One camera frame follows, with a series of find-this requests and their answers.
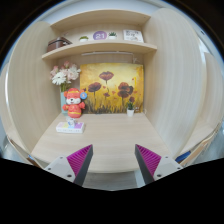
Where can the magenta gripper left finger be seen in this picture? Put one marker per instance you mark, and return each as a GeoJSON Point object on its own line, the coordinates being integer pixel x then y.
{"type": "Point", "coordinates": [73, 167]}

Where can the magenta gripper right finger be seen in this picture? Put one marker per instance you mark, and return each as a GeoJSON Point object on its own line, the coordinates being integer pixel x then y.
{"type": "Point", "coordinates": [153, 166]}

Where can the white pastel charger box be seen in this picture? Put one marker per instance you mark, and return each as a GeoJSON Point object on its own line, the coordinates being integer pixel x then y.
{"type": "Point", "coordinates": [71, 126]}

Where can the wooden chair right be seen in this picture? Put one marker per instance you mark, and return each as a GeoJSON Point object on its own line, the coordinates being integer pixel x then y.
{"type": "Point", "coordinates": [196, 144]}

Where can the wooden chair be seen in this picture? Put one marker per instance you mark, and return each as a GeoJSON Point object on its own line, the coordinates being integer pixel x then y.
{"type": "Point", "coordinates": [196, 144]}
{"type": "Point", "coordinates": [15, 153]}

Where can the small potted plant white pot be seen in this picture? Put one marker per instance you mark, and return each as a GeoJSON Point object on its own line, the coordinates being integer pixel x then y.
{"type": "Point", "coordinates": [130, 109]}

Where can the red plush fortune doll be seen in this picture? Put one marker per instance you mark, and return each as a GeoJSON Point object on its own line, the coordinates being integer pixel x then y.
{"type": "Point", "coordinates": [74, 102]}

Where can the wooden chair left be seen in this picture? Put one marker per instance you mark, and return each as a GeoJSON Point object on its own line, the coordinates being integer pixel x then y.
{"type": "Point", "coordinates": [15, 153]}

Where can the light blue vase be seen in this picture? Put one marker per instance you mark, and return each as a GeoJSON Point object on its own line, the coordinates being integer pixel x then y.
{"type": "Point", "coordinates": [63, 102]}

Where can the yellow poppy flower painting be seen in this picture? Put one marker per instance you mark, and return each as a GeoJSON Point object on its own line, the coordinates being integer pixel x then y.
{"type": "Point", "coordinates": [111, 86]}

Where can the pink white flower bouquet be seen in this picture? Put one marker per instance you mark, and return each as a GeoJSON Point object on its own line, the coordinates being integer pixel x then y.
{"type": "Point", "coordinates": [63, 76]}

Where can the white light bar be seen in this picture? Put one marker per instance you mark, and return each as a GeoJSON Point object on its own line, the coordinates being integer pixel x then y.
{"type": "Point", "coordinates": [106, 52]}

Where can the brown leather case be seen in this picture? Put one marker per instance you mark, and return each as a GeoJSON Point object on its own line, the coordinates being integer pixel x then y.
{"type": "Point", "coordinates": [57, 43]}

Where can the white card with text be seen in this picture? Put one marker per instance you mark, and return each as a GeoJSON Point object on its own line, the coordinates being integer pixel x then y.
{"type": "Point", "coordinates": [133, 35]}

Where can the purple round number sign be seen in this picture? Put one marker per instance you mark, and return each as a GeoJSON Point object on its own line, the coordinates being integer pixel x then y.
{"type": "Point", "coordinates": [100, 35]}

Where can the small succulent white pot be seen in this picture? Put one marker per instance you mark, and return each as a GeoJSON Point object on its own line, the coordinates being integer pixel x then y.
{"type": "Point", "coordinates": [112, 35]}

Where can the wooden wall shelf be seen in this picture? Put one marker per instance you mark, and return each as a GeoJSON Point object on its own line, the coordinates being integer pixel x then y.
{"type": "Point", "coordinates": [100, 46]}

